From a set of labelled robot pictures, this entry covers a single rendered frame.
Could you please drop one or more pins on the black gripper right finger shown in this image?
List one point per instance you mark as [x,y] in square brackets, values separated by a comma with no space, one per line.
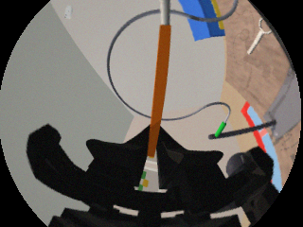
[172,158]

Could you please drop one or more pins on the white ring with handle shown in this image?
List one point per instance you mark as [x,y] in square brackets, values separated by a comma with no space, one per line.
[255,42]

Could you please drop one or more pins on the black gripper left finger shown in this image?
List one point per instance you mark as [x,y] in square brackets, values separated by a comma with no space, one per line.
[132,154]

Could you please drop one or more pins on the orange handle with grey loop tip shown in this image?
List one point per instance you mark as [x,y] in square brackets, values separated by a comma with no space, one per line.
[161,73]

